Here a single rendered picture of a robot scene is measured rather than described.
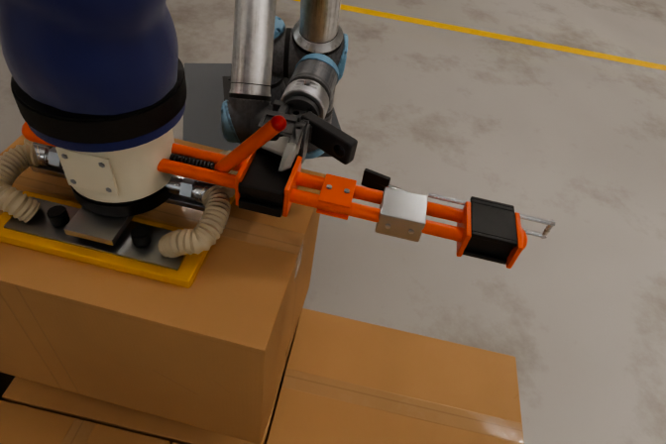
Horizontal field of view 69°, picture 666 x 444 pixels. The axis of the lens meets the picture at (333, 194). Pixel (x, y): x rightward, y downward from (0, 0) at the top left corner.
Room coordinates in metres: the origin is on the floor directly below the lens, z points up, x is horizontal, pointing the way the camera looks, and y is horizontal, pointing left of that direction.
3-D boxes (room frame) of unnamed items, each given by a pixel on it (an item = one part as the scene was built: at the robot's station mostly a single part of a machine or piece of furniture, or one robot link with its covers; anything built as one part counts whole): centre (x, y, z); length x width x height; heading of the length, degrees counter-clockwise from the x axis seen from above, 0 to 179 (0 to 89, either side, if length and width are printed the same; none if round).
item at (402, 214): (0.54, -0.11, 1.17); 0.07 x 0.07 x 0.04; 86
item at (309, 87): (0.77, 0.08, 1.18); 0.09 x 0.05 x 0.10; 87
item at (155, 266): (0.48, 0.36, 1.07); 0.34 x 0.10 x 0.05; 86
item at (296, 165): (0.55, 0.10, 1.18); 0.10 x 0.08 x 0.06; 176
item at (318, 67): (0.86, 0.08, 1.17); 0.12 x 0.09 x 0.10; 177
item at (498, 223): (0.52, -0.25, 1.18); 0.08 x 0.07 x 0.05; 86
